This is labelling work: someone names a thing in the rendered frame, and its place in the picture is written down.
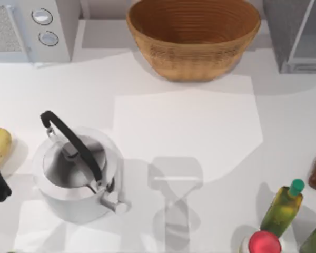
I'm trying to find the microwave knob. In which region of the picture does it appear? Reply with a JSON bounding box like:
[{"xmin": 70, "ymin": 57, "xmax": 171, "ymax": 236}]
[
  {"xmin": 38, "ymin": 30, "xmax": 60, "ymax": 47},
  {"xmin": 31, "ymin": 8, "xmax": 54, "ymax": 26}
]

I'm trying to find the yellow oil bottle green cap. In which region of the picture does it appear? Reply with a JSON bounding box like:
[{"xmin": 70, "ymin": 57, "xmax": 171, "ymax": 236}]
[{"xmin": 260, "ymin": 179, "xmax": 305, "ymax": 239}]

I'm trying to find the white bottle with red cap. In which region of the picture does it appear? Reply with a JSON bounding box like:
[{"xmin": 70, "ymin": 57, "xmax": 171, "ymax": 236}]
[{"xmin": 241, "ymin": 230, "xmax": 282, "ymax": 253}]

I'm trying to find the silver kettle with black handle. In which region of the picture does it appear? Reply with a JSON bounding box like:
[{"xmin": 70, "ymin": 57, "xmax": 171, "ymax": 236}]
[{"xmin": 32, "ymin": 110, "xmax": 129, "ymax": 224}]

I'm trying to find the brown woven basket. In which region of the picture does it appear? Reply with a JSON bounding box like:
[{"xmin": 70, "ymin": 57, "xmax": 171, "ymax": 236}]
[{"xmin": 126, "ymin": 0, "xmax": 262, "ymax": 82}]

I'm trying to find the pale microwave oven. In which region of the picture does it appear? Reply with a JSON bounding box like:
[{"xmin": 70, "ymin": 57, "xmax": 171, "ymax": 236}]
[{"xmin": 0, "ymin": 0, "xmax": 81, "ymax": 65}]

